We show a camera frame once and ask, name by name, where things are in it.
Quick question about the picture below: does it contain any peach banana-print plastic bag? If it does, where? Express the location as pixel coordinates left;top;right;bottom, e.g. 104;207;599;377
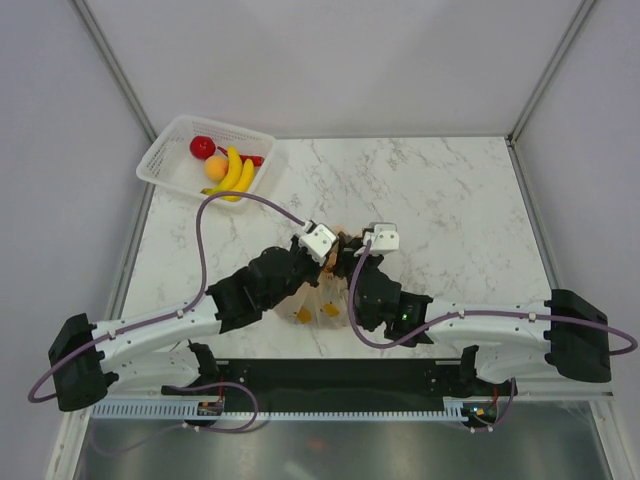
275;225;361;329

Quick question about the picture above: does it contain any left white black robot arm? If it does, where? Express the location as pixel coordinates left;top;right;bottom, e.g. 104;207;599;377
48;231;338;412

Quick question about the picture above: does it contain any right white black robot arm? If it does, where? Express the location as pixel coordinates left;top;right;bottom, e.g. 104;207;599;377
333;234;611;394

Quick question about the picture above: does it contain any fake yellow banana bunch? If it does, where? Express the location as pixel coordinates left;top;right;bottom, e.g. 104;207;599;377
200;146;256;196

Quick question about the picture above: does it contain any fake red chili pepper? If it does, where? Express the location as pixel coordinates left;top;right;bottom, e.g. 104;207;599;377
217;146;264;167

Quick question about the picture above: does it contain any fake orange fruit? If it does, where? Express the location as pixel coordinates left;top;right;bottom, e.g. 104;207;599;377
204;155;229;183

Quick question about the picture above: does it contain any white plastic fruit basket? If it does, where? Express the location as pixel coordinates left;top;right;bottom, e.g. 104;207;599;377
136;115;276;202

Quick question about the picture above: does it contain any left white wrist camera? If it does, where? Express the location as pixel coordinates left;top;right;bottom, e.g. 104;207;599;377
298;220;338;265

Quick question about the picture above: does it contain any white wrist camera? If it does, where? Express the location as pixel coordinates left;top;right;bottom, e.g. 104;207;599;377
362;222;400;255
298;220;338;265

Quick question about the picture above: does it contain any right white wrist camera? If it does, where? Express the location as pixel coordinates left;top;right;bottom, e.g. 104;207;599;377
362;222;400;255

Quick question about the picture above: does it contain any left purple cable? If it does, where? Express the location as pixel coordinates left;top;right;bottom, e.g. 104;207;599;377
27;192;309;404

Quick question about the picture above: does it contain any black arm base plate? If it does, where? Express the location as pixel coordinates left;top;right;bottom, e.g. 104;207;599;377
187;359;518;412

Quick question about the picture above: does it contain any aluminium frame rail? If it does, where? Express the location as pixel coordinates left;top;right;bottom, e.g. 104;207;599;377
69;357;615;401

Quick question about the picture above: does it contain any white slotted cable duct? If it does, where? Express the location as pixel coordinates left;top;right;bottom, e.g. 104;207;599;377
91;399;468;422

